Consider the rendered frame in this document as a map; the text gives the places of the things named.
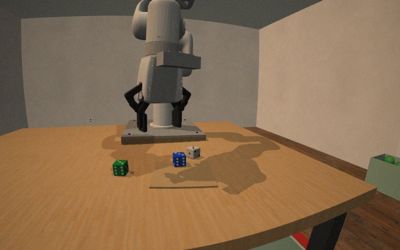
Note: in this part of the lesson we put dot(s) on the white die with black pips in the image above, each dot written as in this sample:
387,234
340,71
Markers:
193,152

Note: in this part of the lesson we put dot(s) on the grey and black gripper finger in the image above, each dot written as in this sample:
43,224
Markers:
139,108
179,107

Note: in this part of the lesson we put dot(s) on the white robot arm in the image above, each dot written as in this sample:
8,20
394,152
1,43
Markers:
173,47

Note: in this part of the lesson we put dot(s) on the tan flat mat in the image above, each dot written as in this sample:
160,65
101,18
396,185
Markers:
196,174

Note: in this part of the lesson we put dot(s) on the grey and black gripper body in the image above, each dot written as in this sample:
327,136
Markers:
159,84

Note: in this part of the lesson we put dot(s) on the blue die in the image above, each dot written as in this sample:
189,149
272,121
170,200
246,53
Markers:
179,159

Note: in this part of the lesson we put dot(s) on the green die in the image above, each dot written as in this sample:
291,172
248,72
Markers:
120,167

